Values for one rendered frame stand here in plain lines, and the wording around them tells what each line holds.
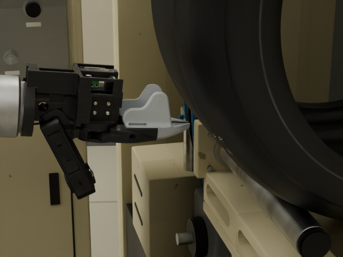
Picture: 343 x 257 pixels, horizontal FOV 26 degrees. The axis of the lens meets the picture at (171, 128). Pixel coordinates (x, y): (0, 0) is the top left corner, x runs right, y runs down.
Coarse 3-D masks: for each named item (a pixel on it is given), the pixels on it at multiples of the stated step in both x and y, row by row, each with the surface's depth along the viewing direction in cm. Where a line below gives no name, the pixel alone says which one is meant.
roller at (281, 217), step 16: (224, 160) 122; (240, 176) 113; (256, 192) 107; (272, 208) 101; (288, 208) 98; (288, 224) 96; (304, 224) 94; (320, 224) 95; (288, 240) 96; (304, 240) 92; (320, 240) 93; (304, 256) 93; (320, 256) 94
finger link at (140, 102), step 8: (144, 88) 95; (152, 88) 95; (160, 88) 95; (144, 96) 95; (128, 104) 95; (136, 104) 95; (144, 104) 95; (120, 112) 95; (120, 120) 95; (176, 120) 96; (184, 120) 96
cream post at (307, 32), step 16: (288, 0) 121; (304, 0) 121; (320, 0) 122; (288, 16) 122; (304, 16) 122; (320, 16) 123; (288, 32) 123; (304, 32) 123; (320, 32) 124; (288, 48) 124; (304, 48) 124; (320, 48) 125; (288, 64) 125; (304, 64) 125; (320, 64) 126; (288, 80) 125; (304, 80) 126; (320, 80) 127; (304, 96) 127; (320, 96) 128
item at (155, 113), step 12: (156, 96) 91; (132, 108) 91; (144, 108) 92; (156, 108) 92; (168, 108) 92; (132, 120) 92; (144, 120) 92; (156, 120) 92; (168, 120) 93; (168, 132) 93; (180, 132) 95
